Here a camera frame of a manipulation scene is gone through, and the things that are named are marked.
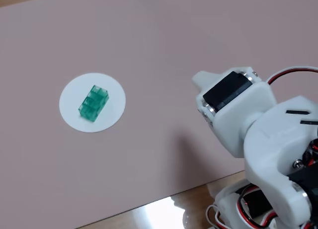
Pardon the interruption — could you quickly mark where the red white black servo cable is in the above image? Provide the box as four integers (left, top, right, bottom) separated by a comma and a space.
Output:
267, 66, 318, 86
205, 186, 278, 229

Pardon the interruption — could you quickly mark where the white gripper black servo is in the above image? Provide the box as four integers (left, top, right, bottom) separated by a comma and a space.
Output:
192, 66, 278, 159

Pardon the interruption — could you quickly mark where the teal translucent lego brick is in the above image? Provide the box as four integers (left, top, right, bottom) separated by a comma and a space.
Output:
78, 84, 110, 122

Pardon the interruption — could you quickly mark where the white paper circle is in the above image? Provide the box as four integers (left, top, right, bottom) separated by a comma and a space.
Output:
59, 72, 127, 134

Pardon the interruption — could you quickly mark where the pink table mat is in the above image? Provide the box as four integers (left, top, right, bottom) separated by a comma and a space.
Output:
0, 0, 318, 229

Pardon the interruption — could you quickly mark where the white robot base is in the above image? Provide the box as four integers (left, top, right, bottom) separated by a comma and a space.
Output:
214, 180, 279, 229

